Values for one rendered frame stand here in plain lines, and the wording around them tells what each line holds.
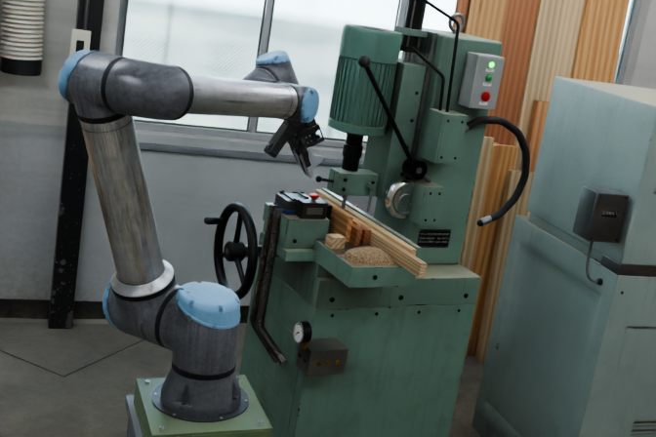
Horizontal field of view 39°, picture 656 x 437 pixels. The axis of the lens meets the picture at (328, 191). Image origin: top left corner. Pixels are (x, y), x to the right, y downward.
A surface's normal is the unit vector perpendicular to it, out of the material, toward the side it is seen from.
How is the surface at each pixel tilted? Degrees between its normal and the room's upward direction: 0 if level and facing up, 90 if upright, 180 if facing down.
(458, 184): 90
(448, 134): 90
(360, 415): 90
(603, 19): 87
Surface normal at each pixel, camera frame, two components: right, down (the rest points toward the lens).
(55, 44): 0.31, 0.27
